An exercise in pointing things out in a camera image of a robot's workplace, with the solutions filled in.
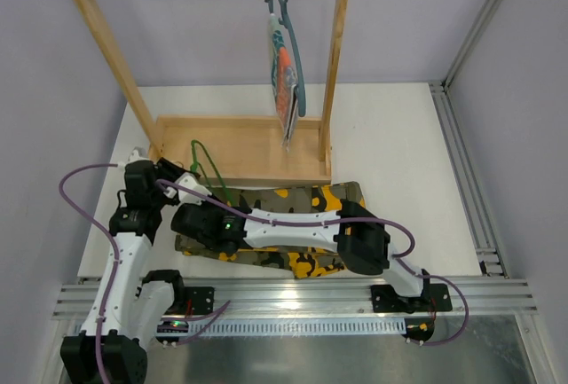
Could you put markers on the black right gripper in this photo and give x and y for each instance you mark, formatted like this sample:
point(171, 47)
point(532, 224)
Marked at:
point(185, 222)

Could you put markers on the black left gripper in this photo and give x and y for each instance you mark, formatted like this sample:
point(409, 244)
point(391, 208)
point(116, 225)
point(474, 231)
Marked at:
point(168, 168)

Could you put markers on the camouflage yellow green trousers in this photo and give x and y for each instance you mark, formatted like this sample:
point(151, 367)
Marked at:
point(302, 261)

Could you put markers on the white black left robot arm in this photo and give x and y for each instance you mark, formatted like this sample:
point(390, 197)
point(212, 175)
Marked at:
point(112, 342)

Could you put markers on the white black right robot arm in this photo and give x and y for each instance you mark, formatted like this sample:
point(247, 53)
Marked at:
point(366, 245)

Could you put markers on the wooden clothes rack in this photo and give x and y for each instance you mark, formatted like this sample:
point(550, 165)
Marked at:
point(245, 148)

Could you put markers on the colourful printed cloth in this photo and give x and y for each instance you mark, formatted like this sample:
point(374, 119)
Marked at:
point(283, 81)

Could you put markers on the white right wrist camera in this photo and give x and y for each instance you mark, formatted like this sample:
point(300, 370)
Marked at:
point(187, 189)

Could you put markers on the slotted grey cable duct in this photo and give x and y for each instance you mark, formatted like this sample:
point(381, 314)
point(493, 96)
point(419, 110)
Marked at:
point(309, 326)

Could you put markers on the aluminium corner frame profile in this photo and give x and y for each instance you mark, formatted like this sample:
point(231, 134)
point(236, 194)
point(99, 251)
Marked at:
point(486, 239)

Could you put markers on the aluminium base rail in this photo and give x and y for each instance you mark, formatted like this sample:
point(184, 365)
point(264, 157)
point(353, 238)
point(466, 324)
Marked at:
point(351, 297)

